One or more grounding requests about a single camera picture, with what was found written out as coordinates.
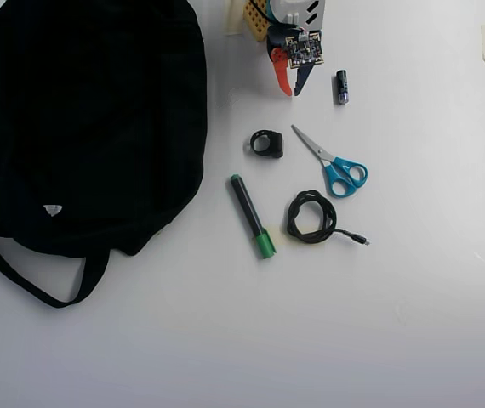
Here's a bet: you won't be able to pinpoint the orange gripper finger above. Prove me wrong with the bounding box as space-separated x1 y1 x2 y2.
269 46 294 98

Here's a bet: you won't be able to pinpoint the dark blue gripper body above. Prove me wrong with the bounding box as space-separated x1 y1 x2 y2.
266 25 289 55

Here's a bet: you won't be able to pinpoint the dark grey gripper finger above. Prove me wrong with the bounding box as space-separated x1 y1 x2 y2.
292 65 315 97

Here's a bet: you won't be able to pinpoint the black usb cable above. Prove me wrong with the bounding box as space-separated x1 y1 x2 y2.
286 190 371 247

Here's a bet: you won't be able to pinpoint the black fabric bag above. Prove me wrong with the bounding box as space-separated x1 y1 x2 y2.
0 0 208 309

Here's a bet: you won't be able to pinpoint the yellow perforated base clamp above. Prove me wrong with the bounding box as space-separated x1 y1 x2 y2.
242 0 269 43

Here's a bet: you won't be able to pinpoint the black cylindrical battery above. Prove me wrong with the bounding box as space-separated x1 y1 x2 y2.
334 69 350 106

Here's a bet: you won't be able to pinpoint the beige masking tape strip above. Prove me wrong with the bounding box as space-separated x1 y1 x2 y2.
224 0 246 36

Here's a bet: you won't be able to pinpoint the black marker with green cap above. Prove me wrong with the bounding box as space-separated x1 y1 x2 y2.
228 173 277 261

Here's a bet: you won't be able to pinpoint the thin black camera wire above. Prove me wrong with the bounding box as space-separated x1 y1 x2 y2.
251 0 278 27

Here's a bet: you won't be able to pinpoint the bare camera circuit board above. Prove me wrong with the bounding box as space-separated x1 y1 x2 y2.
283 30 326 69

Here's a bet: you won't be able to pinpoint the scissors with blue handles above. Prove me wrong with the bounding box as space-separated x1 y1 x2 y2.
290 123 369 199

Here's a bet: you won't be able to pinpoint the black plastic ring clip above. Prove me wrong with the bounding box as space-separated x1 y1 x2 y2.
249 129 285 161

